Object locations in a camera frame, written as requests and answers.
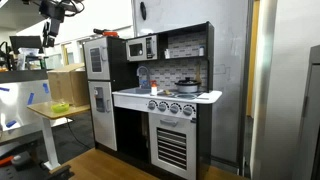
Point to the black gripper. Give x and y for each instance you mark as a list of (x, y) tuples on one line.
[(51, 10)]

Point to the black domed pot lid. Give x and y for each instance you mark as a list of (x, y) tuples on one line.
[(187, 81)]

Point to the silver toy pot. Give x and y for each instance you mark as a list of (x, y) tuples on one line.
[(187, 88)]

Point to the white container with blue lid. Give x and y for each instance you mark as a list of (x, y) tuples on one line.
[(201, 50)]

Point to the black computer monitor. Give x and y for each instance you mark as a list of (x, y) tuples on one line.
[(25, 42)]

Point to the clear plastic container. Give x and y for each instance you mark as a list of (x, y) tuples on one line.
[(28, 53)]

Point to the cardboard box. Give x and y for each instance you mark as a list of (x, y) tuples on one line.
[(68, 85)]

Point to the blue tape piece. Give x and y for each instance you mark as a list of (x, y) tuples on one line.
[(4, 89), (11, 123), (45, 88), (30, 98)]

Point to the orange plastic bowl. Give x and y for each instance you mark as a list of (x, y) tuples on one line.
[(110, 34)]

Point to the green bowl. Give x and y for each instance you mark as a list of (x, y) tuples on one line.
[(60, 107)]

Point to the wooden side table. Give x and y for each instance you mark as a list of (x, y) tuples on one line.
[(46, 115)]

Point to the toy microwave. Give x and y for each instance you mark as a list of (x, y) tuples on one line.
[(140, 49)]

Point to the black whiteboard eraser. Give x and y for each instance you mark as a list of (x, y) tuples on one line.
[(143, 10)]

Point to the grey toy sink basin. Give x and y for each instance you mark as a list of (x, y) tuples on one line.
[(138, 90)]

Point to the white bottle with red cap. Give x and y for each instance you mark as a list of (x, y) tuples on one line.
[(153, 89)]

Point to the white cup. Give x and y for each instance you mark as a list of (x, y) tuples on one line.
[(167, 54)]

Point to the grey stove knob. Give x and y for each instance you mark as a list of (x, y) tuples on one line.
[(188, 110), (162, 106), (174, 108), (152, 105)]

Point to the pale wooden toy piece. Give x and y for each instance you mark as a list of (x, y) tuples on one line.
[(166, 92)]

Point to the black white toy kitchen set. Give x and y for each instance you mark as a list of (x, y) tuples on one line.
[(133, 133)]

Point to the black cart with orange part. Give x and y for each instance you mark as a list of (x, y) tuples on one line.
[(23, 166)]

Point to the wooden utensil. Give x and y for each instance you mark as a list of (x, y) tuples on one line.
[(199, 73)]

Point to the white oven door with slats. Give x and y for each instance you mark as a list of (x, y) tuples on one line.
[(171, 146)]

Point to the large whiteboard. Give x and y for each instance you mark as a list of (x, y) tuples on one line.
[(230, 66)]

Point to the grey metal cabinet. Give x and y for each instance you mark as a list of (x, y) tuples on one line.
[(308, 116)]

